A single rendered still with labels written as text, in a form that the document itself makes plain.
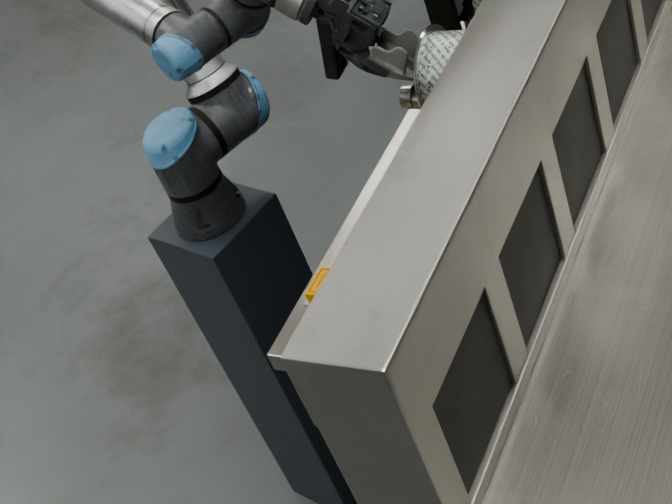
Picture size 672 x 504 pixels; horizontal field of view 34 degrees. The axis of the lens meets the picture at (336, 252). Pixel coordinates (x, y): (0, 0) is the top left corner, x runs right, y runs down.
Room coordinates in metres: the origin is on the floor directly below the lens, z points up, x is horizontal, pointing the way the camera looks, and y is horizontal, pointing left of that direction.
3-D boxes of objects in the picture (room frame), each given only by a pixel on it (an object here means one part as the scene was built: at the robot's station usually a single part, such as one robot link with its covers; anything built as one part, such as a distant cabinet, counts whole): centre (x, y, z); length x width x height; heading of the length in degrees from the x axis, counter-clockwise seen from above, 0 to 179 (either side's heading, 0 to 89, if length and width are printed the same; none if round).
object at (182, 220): (1.84, 0.20, 0.95); 0.15 x 0.15 x 0.10
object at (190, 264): (1.84, 0.20, 0.45); 0.20 x 0.20 x 0.90; 37
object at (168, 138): (1.84, 0.20, 1.07); 0.13 x 0.12 x 0.14; 118
